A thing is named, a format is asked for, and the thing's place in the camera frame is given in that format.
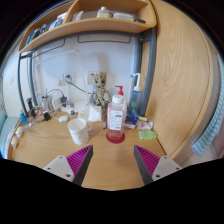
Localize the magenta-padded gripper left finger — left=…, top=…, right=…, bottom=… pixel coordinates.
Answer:
left=43, top=144, right=94, bottom=187

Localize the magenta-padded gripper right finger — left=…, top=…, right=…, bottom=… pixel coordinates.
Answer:
left=133, top=144, right=183, bottom=186

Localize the clear bottle with pink drink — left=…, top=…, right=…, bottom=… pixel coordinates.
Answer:
left=106, top=94, right=127, bottom=140

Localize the small green packet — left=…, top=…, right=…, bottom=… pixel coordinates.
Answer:
left=138, top=129, right=158, bottom=140

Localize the white cup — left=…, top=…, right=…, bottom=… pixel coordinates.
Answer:
left=67, top=118, right=93, bottom=146

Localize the small white oval case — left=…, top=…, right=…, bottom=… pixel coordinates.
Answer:
left=58, top=114, right=70, bottom=123

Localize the small white round object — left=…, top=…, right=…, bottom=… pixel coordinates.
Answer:
left=10, top=136, right=20, bottom=149
left=14, top=125, right=26, bottom=138

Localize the blue striped towel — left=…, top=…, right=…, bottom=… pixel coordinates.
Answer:
left=191, top=99, right=224, bottom=157

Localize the flat round red coaster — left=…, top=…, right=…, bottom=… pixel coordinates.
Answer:
left=105, top=132, right=126, bottom=145

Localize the small blue box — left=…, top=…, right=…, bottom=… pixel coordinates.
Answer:
left=125, top=114, right=139, bottom=127

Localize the white power strip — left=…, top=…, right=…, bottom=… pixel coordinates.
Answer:
left=60, top=104, right=76, bottom=115

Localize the small blue tube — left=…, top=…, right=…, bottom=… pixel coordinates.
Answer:
left=19, top=109, right=28, bottom=125

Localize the white box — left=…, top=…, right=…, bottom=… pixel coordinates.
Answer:
left=88, top=105, right=103, bottom=123

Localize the white power adapter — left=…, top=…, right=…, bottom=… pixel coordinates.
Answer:
left=49, top=96, right=63, bottom=109

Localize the black electric shaver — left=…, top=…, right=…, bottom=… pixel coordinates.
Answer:
left=26, top=97, right=36, bottom=116

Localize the blue spray bottle white nozzle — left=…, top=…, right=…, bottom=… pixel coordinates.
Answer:
left=129, top=72, right=144, bottom=118

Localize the brown tree figure toy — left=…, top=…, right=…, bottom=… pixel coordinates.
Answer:
left=90, top=71, right=113, bottom=109

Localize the thin white desk lamp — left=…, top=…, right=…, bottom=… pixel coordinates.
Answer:
left=33, top=49, right=88, bottom=101

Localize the wooden shelf unit with items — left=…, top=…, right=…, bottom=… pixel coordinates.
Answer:
left=18, top=0, right=158, bottom=54

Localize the black cable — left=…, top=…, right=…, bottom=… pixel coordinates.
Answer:
left=66, top=76, right=93, bottom=96

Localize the white wall socket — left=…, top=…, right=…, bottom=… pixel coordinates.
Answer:
left=65, top=73, right=76, bottom=84
left=56, top=74, right=66, bottom=87

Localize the grey metal shelf frame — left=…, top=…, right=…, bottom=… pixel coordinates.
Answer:
left=16, top=28, right=158, bottom=118

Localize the white wall plate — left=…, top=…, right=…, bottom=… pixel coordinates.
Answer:
left=87, top=70, right=99, bottom=85

